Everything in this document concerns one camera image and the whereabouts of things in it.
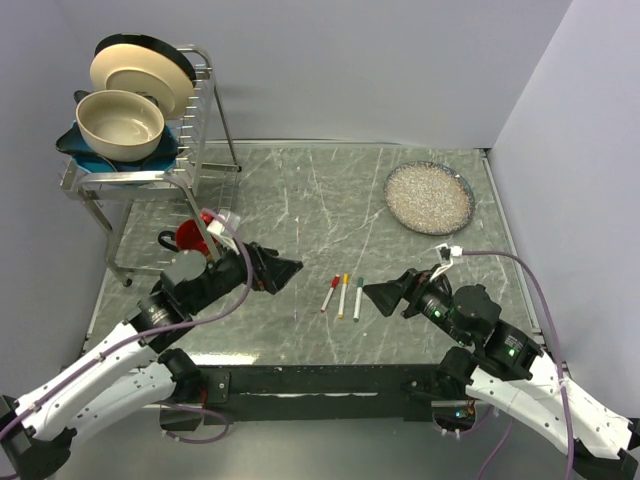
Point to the beige bowl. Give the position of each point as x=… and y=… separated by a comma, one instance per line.
x=120, y=125

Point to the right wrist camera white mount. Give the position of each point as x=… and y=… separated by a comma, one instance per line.
x=448, y=255

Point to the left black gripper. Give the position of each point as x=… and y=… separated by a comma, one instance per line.
x=272, y=276

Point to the black plate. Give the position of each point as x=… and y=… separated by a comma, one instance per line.
x=150, y=43

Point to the blue dish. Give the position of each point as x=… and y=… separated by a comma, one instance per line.
x=73, y=145

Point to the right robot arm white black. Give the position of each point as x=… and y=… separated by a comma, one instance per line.
x=498, y=363

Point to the metal dish rack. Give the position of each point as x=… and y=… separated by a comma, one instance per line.
x=180, y=182

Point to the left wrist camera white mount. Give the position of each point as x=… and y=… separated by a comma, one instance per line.
x=217, y=223

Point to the beige plate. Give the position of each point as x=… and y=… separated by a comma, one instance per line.
x=143, y=71

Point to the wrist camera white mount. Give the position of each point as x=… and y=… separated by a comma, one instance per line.
x=448, y=255
x=217, y=223

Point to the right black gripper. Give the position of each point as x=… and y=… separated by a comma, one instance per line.
x=416, y=281

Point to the red white marker pen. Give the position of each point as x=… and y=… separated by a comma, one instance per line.
x=334, y=283

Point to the green white marker pen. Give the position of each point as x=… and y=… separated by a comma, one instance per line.
x=358, y=299

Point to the yellow white marker pen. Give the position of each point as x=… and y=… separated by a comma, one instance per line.
x=343, y=293

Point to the speckled plate dark rim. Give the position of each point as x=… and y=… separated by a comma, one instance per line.
x=429, y=198

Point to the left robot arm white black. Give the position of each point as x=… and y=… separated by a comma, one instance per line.
x=136, y=364

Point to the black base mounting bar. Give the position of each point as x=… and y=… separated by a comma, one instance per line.
x=413, y=392

